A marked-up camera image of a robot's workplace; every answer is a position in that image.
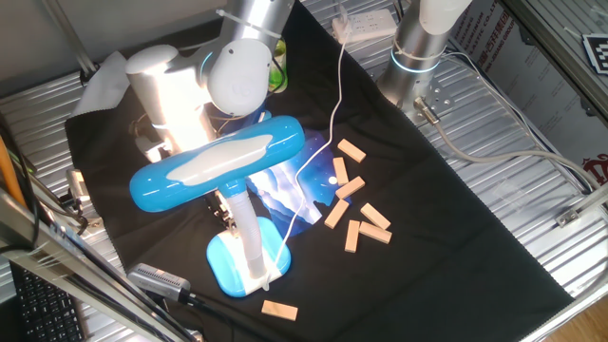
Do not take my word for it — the white cloth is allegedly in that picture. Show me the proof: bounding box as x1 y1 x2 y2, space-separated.
70 50 132 119

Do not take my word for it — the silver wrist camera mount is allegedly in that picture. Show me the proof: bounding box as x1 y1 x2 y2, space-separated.
134 135 168 163

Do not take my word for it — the thick gray robot cable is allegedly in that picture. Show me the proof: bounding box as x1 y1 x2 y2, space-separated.
412 96 604 191

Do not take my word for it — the black and white marker tag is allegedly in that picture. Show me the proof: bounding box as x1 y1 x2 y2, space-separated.
581 32 608 76

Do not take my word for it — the black cloth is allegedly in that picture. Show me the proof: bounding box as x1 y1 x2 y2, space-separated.
65 2 575 342

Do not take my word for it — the white power strip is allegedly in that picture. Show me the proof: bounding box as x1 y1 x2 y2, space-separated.
331 7 398 45

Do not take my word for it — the blue and white desk lamp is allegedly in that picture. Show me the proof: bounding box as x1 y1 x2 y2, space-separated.
128 114 306 299

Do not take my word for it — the aluminium frame profile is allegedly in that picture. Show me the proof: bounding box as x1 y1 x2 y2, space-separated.
0 187 200 342

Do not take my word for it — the small silver clamp device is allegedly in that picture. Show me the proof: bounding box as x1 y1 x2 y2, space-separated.
65 168 91 205

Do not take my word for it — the green drink bottle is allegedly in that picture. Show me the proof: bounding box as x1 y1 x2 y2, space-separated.
268 37 289 95

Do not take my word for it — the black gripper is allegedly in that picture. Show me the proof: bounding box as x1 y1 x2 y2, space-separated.
202 189 239 236

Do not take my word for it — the printed gray board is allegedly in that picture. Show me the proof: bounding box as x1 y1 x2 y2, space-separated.
446 0 608 186

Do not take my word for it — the slanted aluminium post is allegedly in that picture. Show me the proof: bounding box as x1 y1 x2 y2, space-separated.
40 0 99 77

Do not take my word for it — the small metal angle bracket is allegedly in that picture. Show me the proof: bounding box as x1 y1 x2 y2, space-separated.
555 207 581 228

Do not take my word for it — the white lamp power cable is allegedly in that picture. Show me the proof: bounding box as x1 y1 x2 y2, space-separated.
262 28 352 292

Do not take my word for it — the thin white cable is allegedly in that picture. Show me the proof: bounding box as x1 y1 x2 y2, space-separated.
441 51 593 191

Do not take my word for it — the black keyboard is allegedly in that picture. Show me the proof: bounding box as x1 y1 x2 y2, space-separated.
9 263 86 342

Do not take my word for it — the orange pole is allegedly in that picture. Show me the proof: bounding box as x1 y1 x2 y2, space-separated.
0 135 28 210

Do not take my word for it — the gray camera box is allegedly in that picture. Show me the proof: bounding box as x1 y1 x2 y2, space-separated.
126 263 205 306

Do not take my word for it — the wooden block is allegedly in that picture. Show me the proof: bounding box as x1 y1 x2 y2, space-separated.
359 202 392 231
334 176 367 200
336 138 368 164
323 199 351 230
358 220 393 245
260 299 299 322
332 156 351 187
344 218 362 254

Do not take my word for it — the blue landscape picture mat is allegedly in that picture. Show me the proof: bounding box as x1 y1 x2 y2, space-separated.
211 109 355 238

